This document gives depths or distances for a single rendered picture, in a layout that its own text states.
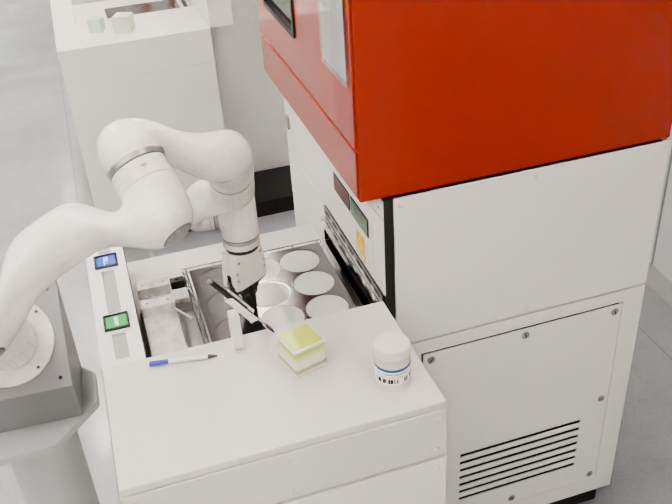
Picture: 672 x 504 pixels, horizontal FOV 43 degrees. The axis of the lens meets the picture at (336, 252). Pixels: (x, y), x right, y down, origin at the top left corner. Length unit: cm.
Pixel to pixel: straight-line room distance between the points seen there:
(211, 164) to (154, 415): 51
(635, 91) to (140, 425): 123
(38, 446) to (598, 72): 140
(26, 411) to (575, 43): 137
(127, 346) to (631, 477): 169
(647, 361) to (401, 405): 181
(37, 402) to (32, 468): 20
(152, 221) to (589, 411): 146
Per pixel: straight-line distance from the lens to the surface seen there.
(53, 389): 190
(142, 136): 145
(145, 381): 177
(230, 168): 149
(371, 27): 160
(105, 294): 206
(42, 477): 208
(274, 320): 197
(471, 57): 171
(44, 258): 147
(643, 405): 315
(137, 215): 141
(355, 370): 172
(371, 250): 191
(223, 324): 198
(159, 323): 206
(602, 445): 260
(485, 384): 219
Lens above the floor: 210
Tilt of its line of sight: 33 degrees down
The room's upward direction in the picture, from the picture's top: 4 degrees counter-clockwise
